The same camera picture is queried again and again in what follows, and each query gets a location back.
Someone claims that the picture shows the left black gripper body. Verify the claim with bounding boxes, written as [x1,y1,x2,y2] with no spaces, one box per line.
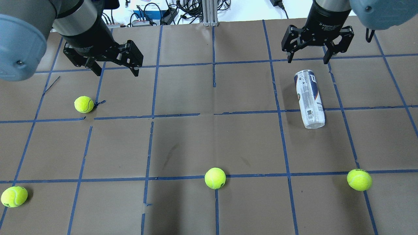
[62,13,131,62]

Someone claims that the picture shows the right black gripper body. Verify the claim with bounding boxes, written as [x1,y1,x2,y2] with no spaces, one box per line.
[299,3,351,44]

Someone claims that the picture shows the clear tennis ball can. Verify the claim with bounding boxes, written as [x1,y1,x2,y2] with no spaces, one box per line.
[294,70,325,129]

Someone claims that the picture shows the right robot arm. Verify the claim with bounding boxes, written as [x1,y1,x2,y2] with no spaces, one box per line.
[281,0,418,64]

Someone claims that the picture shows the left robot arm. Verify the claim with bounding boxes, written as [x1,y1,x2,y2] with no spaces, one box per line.
[0,0,144,81]

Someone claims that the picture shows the tennis ball near left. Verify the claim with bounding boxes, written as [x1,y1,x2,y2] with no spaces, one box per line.
[74,96,95,113]

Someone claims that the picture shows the tennis ball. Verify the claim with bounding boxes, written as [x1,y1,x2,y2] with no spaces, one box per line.
[1,186,28,207]
[204,167,226,190]
[346,168,373,191]
[74,96,95,113]

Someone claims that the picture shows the tennis ball far right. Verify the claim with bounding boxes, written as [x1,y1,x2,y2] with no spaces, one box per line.
[346,168,373,191]

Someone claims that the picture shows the tennis ball centre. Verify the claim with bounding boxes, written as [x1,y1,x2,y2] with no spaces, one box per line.
[204,167,226,190]

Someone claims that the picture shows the tennis ball far left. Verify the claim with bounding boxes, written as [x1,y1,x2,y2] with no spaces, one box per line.
[1,186,28,207]

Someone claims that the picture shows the black cable bundle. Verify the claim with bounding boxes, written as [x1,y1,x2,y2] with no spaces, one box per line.
[165,0,232,25]

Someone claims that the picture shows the aluminium frame post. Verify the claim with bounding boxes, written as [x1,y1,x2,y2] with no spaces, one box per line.
[202,0,218,27]

